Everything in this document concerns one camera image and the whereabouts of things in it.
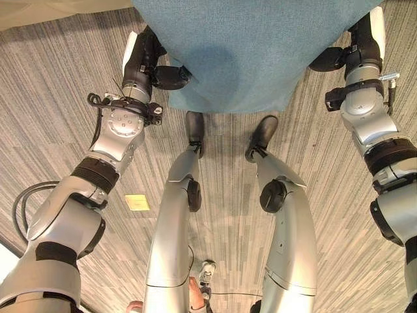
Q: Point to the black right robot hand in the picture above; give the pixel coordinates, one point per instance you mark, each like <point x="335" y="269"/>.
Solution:
<point x="365" y="39"/>

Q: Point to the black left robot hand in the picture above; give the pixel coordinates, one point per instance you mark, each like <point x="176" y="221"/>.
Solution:
<point x="140" y="62"/>

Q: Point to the blue fabric cushion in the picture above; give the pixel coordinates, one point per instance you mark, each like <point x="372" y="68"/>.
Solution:
<point x="251" y="49"/>

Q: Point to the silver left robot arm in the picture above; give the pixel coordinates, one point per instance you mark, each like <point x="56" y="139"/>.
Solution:
<point x="81" y="182"/>

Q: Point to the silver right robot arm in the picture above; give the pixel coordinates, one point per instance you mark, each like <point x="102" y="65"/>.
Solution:
<point x="381" y="140"/>

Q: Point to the beige sofa base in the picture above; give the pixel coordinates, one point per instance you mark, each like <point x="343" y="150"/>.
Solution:
<point x="49" y="9"/>

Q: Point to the yellow floor marker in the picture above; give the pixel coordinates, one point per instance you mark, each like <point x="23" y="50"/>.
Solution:
<point x="137" y="202"/>

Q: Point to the silver left robot leg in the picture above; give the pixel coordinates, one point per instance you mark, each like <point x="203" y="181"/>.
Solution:
<point x="177" y="208"/>

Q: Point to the silver robot leg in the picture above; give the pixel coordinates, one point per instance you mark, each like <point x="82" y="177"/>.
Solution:
<point x="177" y="208"/>
<point x="283" y="212"/>

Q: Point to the silver right robot leg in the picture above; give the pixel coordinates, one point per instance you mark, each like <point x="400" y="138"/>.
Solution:
<point x="283" y="212"/>

